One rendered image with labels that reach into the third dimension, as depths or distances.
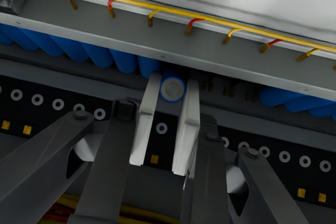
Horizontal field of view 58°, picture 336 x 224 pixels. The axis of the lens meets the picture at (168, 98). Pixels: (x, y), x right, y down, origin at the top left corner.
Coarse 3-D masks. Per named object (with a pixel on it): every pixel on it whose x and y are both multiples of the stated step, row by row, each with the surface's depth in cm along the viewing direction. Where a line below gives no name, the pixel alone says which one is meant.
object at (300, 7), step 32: (160, 0) 16; (192, 0) 15; (224, 0) 14; (256, 0) 14; (288, 0) 13; (320, 0) 13; (288, 32) 16; (320, 32) 15; (0, 64) 29; (96, 96) 29; (128, 96) 29; (160, 96) 29; (256, 128) 29; (288, 128) 29
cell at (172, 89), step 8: (168, 72) 22; (176, 72) 22; (168, 80) 20; (176, 80) 20; (184, 80) 22; (160, 88) 20; (168, 88) 20; (176, 88) 20; (184, 88) 20; (168, 96) 20; (176, 96) 20
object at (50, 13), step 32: (32, 0) 16; (64, 0) 16; (128, 0) 14; (64, 32) 17; (96, 32) 16; (128, 32) 16; (160, 32) 16; (192, 32) 16; (256, 32) 15; (192, 64) 17; (224, 64) 16; (256, 64) 16; (288, 64) 16; (320, 64) 16; (320, 96) 18
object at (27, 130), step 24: (0, 96) 29; (24, 96) 29; (48, 96) 29; (72, 96) 30; (0, 120) 29; (24, 120) 29; (48, 120) 29; (96, 120) 29; (168, 120) 30; (168, 144) 29; (264, 144) 30; (288, 144) 30; (168, 168) 29; (288, 168) 29; (312, 168) 30; (312, 192) 29
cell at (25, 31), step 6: (24, 30) 20; (30, 30) 20; (30, 36) 21; (36, 36) 21; (42, 36) 21; (48, 36) 22; (36, 42) 22; (42, 42) 22; (48, 42) 22; (54, 42) 23; (42, 48) 23; (48, 48) 23; (54, 48) 24; (60, 48) 24; (54, 54) 25; (60, 54) 25
